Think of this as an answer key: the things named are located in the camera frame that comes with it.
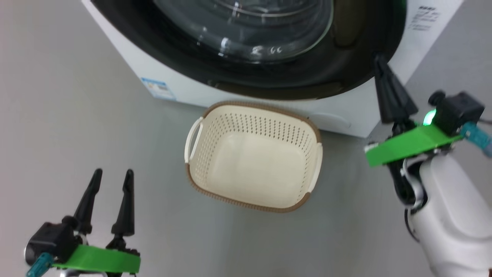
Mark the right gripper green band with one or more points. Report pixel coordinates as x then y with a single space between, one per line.
407 144

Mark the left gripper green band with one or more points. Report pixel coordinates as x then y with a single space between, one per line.
100 259

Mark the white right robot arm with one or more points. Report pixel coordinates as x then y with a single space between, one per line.
453 215

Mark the white front-load washing machine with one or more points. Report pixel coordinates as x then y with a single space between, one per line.
426 46

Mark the blue white energy label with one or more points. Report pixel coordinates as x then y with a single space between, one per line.
158 89

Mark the cream perforated laundry basket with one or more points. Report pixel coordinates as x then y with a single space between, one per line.
253 169

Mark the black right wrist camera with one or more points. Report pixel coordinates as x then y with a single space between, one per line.
459 111

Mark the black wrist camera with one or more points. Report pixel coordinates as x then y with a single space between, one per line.
50 240
459 111

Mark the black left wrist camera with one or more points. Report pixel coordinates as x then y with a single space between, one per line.
50 240

